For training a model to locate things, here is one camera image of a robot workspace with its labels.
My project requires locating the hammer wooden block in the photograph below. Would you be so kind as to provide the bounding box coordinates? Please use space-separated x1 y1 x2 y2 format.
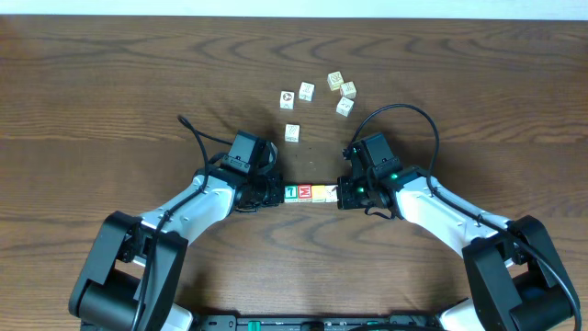
325 185 338 203

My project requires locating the W wooden block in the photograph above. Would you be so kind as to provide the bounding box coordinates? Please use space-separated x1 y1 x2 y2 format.
285 124 300 143

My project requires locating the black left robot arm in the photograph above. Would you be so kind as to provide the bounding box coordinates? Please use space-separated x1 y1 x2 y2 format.
68 131 284 330

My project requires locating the ball A wooden block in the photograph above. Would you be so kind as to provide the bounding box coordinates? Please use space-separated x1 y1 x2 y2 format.
279 91 295 109

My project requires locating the green 7 wooden block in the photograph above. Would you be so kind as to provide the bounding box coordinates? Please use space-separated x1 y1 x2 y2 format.
284 185 299 203

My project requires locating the yellow side wooden block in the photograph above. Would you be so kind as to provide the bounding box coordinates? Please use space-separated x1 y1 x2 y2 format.
327 71 345 91

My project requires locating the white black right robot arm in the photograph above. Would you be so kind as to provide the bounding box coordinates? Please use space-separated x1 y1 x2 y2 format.
337 133 582 330

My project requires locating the green N wooden block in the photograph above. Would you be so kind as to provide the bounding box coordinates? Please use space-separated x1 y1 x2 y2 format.
335 97 355 117

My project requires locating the red side wooden block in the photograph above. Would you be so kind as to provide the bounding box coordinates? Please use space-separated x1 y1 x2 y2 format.
339 82 357 99

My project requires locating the yellow top wooden block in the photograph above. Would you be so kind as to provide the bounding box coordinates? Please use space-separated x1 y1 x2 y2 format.
311 185 327 203

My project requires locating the red M wooden block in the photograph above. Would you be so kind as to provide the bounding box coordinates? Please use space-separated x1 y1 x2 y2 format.
298 184 312 202

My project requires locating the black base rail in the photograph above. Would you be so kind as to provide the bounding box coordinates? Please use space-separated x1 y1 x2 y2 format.
189 313 443 331

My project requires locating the umbrella wooden block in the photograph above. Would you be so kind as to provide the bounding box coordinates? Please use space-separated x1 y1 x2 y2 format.
299 82 315 101

